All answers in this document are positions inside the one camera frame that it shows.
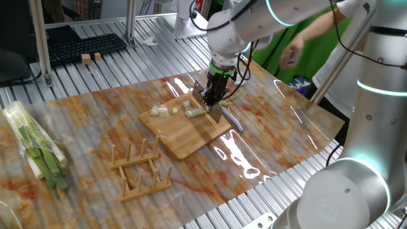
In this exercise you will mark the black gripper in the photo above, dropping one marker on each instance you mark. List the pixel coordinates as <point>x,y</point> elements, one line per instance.
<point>218,83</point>

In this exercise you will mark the long scallion stalk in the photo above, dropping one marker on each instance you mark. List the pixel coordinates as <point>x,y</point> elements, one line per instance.
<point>226,102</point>

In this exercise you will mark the steel kitchen knife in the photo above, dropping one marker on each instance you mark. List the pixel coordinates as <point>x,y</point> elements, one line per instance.
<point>216,114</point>

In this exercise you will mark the person right forearm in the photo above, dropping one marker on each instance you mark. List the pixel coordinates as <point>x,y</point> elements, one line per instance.
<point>321,25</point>

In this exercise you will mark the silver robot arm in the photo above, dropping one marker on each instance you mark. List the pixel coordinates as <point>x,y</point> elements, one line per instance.
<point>375,143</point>

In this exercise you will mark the person right hand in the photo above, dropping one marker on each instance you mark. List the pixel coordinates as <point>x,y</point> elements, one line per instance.
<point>291,51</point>

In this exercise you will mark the pale scallion slice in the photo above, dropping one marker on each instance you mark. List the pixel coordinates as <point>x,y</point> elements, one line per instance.
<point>202,110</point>
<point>195,112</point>

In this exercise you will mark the small white scallion slice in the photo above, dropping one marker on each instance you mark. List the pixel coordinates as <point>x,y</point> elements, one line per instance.
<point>186,103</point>

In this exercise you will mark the ragged white scallion piece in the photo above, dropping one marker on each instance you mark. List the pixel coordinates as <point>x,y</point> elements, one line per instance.
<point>189,113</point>

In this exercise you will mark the small yellowish scallion piece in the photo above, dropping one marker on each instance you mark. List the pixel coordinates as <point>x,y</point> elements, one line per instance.
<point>175,110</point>

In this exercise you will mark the wooden cutting board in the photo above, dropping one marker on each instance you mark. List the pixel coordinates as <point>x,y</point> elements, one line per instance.
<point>184,136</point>

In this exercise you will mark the cut white scallion chunk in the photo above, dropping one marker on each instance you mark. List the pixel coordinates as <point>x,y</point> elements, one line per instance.
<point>160,112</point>

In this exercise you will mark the translucent scallion skin piece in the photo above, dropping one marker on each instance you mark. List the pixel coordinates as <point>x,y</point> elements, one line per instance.
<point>156,107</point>

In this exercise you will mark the white device base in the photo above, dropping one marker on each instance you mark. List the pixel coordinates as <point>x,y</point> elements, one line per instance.
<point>181,30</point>

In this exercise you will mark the blue patterned bag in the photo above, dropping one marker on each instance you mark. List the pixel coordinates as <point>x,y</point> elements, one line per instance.
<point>299,84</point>

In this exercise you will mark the white crumpled paper scrap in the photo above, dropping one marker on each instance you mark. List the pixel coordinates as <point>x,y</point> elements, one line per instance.
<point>149,41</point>

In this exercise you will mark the wooden dish rack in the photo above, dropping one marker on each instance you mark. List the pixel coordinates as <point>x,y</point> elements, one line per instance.
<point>140,158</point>

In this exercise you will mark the green fabric sheet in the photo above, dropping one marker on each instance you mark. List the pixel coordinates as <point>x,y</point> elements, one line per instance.
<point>318,54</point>

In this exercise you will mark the orange marble pattern mat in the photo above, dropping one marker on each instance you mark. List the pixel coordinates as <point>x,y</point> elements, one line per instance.
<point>95,121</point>

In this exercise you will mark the small wooden block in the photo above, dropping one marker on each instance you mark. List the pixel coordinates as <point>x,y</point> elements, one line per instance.
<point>86,59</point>
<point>97,56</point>

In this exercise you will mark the black computer keyboard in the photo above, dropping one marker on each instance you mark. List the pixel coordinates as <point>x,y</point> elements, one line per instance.
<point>82,47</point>

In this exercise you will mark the black flat pad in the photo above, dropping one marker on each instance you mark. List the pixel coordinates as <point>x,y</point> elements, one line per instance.
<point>62,33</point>

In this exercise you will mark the plastic wrapped scallion bundle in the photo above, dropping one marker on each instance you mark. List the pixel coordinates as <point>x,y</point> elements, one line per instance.
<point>35,136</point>

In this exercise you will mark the black computer monitor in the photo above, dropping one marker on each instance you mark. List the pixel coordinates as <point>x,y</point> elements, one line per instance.
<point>16,31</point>

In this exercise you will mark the aluminium frame post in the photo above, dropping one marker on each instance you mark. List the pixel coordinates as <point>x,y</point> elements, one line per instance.
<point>334,74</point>
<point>130,22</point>
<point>41,38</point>

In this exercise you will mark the white perforated bracket plate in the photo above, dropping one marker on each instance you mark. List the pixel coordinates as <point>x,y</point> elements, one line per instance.
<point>262,221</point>

